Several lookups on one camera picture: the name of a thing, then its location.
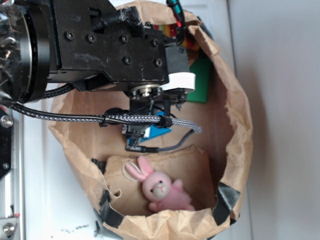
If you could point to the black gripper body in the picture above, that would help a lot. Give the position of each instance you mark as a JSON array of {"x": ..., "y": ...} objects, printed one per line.
[{"x": 99, "y": 47}]

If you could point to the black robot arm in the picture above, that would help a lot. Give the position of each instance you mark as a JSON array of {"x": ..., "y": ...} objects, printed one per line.
[{"x": 26, "y": 49}]

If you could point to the blue wooden block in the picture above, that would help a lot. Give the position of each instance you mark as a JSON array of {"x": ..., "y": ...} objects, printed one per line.
[{"x": 139, "y": 134}]

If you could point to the green wooden block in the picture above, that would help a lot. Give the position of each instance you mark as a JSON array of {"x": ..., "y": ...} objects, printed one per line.
[{"x": 202, "y": 69}]

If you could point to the white plastic tray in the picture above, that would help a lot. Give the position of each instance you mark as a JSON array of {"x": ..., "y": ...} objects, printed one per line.
[{"x": 55, "y": 206}]

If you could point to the pink plush bunny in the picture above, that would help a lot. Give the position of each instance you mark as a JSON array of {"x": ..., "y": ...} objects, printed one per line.
[{"x": 162, "y": 193}]

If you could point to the brown paper bag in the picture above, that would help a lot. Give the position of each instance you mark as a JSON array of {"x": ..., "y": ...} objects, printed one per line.
[{"x": 214, "y": 165}]

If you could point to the multicolour rope toy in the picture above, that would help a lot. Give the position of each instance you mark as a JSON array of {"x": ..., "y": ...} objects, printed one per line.
[{"x": 169, "y": 30}]

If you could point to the black metal bracket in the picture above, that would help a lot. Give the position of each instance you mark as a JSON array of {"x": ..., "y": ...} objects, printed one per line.
[{"x": 6, "y": 137}]

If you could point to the aluminium frame rail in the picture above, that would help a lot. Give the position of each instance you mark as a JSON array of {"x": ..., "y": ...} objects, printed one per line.
[{"x": 12, "y": 188}]

